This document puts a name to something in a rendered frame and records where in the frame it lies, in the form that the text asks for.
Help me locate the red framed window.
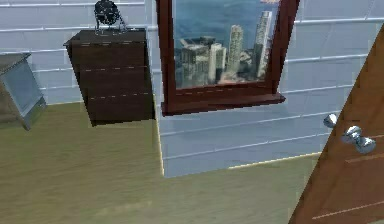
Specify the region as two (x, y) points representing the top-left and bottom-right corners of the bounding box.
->
(155, 0), (301, 117)

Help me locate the dark brown chest of drawers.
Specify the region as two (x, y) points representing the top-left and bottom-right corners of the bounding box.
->
(63, 28), (156, 128)

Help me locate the black round desk fan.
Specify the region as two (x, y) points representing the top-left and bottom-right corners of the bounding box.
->
(93, 0), (128, 36)

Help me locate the silver door knob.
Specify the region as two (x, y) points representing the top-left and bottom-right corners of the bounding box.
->
(322, 113), (377, 155)

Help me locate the grey cabinet with glass door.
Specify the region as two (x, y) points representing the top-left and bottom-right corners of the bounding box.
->
(0, 52), (47, 131)

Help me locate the brown wooden room door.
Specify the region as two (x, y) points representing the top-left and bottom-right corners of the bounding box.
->
(287, 23), (384, 224)

